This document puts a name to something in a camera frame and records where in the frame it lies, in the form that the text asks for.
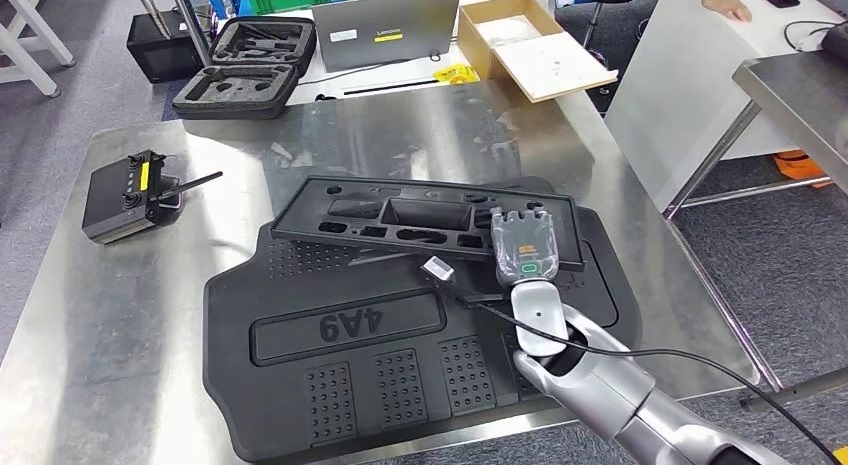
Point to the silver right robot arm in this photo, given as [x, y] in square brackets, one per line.
[596, 382]

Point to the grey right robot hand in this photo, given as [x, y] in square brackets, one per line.
[526, 246]

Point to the white desk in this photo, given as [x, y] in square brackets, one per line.
[662, 84]

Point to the stainless steel workbench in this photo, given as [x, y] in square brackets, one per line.
[99, 316]

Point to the black plastic panel with cutouts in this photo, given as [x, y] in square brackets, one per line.
[305, 213]

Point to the grey laptop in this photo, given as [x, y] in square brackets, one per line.
[397, 18]

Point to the large black plastic cover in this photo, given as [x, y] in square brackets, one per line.
[278, 396]

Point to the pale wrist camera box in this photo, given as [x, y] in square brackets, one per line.
[438, 268]

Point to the open cardboard box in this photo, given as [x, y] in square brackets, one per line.
[474, 44]

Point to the black foam lined case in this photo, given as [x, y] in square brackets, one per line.
[199, 104]

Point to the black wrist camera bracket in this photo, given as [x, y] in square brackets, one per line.
[477, 298]

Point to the black remote controller with antenna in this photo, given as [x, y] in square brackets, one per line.
[112, 207]

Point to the orange object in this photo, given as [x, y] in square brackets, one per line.
[798, 167]

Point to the stainless steel table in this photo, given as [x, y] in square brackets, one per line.
[795, 98]

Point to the white folding table frame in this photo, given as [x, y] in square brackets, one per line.
[40, 81]

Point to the white table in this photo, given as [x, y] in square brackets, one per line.
[331, 84]

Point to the black pouch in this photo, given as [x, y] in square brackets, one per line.
[838, 44]

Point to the yellow packet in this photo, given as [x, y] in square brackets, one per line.
[457, 74]

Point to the person's hand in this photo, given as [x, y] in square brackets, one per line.
[732, 8]

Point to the black box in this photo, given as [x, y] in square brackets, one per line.
[159, 51]

